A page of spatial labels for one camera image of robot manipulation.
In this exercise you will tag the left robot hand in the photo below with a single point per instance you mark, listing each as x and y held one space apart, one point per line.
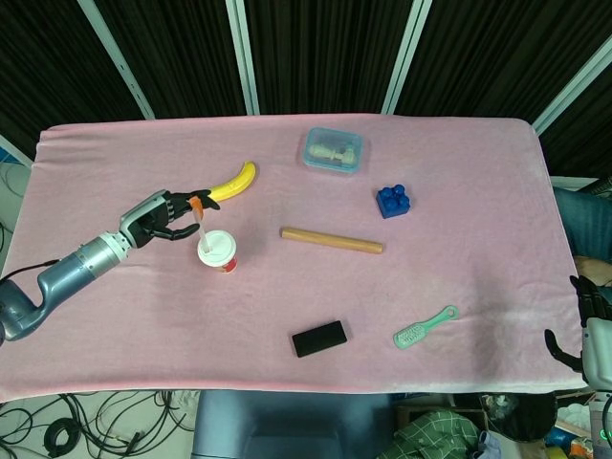
143 215

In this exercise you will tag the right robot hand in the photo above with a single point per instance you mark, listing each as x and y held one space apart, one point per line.
600 344

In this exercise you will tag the clear plastic straw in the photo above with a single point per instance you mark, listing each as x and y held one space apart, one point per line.
203 232

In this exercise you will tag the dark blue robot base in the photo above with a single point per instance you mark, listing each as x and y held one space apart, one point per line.
291 421

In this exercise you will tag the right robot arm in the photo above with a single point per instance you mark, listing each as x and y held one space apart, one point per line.
603 421

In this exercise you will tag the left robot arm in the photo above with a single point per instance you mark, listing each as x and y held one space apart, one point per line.
72 270

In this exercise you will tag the white and red cup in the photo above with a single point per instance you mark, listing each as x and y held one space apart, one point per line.
221 251

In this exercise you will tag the blue plastic box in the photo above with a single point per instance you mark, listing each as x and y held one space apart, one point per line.
334 152

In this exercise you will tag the yellow banana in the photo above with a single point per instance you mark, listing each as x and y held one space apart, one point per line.
236 184

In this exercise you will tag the black bag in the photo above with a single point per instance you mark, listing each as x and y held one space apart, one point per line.
521 416

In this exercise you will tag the seated person in jeans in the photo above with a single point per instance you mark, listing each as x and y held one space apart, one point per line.
583 215

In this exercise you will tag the pink tablecloth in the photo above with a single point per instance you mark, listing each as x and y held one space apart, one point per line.
430 277

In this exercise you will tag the green cleaning brush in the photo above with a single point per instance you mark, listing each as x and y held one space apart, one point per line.
416 334

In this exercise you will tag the wooden rolling pin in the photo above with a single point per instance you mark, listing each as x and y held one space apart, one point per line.
330 240

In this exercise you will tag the green plaid cloth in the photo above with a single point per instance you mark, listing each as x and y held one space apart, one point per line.
435 435

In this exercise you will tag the black rectangular block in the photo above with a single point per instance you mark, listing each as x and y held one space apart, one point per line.
319 338

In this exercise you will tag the black curtain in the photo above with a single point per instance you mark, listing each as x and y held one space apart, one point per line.
325 52

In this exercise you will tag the blue toy building brick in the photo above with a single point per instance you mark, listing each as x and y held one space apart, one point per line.
393 202

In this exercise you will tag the white frame post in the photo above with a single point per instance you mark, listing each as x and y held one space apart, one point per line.
574 91
406 57
119 62
243 57

